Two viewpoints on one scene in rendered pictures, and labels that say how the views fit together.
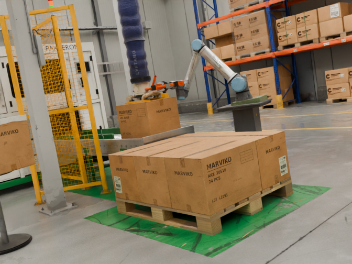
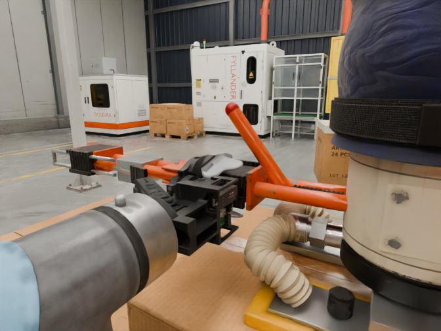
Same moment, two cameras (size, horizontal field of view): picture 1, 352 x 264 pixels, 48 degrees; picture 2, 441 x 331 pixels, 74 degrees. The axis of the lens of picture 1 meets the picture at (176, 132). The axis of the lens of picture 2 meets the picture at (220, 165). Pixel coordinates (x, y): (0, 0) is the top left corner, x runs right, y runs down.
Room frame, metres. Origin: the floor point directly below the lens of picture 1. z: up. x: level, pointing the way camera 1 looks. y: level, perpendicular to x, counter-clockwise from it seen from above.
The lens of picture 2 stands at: (4.57, -0.05, 1.22)
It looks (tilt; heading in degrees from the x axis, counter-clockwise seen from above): 14 degrees down; 161
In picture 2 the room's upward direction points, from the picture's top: straight up
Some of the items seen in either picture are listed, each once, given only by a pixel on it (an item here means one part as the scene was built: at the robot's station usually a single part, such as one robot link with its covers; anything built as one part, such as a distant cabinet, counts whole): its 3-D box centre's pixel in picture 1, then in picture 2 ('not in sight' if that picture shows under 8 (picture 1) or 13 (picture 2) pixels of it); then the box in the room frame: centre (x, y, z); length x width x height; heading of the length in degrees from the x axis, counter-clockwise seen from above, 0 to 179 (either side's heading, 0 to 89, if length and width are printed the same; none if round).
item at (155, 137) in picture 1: (169, 133); not in sight; (4.06, 0.07, 0.58); 0.70 x 0.03 x 0.06; 130
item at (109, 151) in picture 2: (178, 83); (98, 157); (3.88, -0.10, 1.08); 0.08 x 0.07 x 0.05; 41
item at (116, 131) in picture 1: (113, 130); not in sight; (5.40, 0.85, 0.60); 1.60 x 0.10 x 0.09; 40
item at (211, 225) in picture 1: (200, 195); not in sight; (3.36, -0.13, 0.07); 1.20 x 1.00 x 0.14; 40
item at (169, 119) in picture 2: not in sight; (177, 120); (-3.58, 1.53, 0.45); 1.21 x 1.03 x 0.91; 42
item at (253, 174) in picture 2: (156, 87); (237, 181); (4.15, 0.13, 1.08); 0.10 x 0.08 x 0.06; 131
